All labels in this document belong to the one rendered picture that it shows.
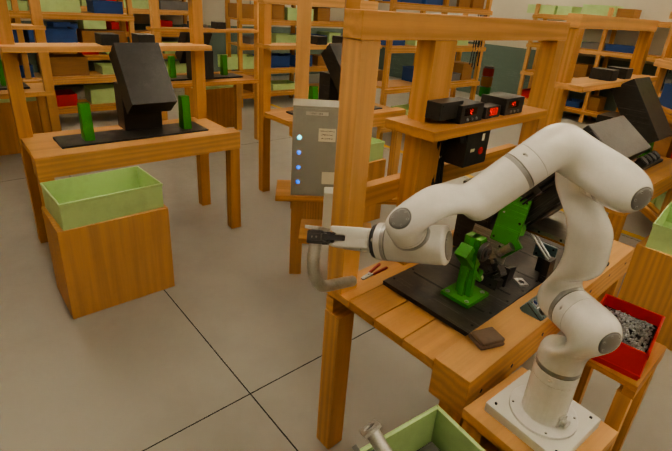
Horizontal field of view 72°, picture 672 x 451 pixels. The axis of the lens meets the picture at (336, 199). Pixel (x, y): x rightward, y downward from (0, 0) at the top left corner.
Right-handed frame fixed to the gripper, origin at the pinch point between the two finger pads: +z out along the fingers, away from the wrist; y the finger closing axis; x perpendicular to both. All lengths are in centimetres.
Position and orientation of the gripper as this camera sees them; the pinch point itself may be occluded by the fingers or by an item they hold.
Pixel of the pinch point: (318, 237)
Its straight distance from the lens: 111.9
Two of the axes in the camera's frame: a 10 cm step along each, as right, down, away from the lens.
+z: -8.7, -0.1, 4.9
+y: -4.8, -1.5, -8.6
